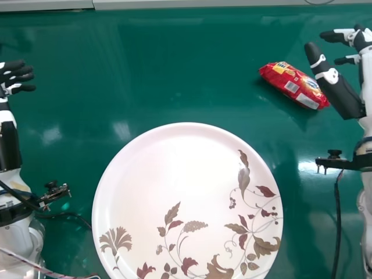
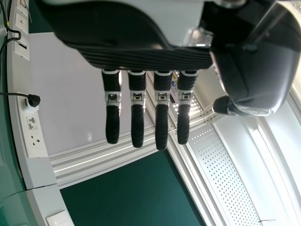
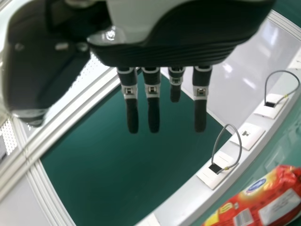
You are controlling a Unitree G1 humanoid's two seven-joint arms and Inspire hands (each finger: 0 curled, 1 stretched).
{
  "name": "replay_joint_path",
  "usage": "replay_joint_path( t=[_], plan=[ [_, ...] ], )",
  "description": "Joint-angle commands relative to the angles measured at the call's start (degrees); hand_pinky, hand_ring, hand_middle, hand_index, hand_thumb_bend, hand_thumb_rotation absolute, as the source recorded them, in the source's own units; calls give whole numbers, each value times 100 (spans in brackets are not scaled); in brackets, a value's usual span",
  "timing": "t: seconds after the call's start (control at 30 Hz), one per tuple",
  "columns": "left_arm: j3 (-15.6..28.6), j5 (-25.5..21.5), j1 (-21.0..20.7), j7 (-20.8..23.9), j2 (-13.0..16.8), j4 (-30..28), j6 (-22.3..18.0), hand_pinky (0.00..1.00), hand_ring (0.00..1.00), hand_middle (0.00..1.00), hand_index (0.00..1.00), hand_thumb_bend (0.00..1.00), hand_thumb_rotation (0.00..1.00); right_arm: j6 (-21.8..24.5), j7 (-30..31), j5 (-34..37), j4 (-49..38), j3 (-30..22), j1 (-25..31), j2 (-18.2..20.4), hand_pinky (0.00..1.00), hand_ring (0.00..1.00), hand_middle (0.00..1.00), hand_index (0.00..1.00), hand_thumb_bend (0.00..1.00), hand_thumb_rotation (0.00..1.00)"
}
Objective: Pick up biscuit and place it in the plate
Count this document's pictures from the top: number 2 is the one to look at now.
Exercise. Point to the white socket strip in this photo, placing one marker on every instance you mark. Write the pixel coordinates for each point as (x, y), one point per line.
(35, 141)

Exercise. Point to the white socket plate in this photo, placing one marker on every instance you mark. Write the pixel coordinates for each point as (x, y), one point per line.
(61, 219)
(21, 23)
(22, 5)
(22, 48)

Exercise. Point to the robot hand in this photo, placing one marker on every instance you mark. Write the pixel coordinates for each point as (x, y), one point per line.
(145, 35)

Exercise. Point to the white plug adapter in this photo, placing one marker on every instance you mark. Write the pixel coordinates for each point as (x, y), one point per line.
(29, 110)

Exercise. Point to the black plug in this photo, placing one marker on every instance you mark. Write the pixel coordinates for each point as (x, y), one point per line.
(34, 100)

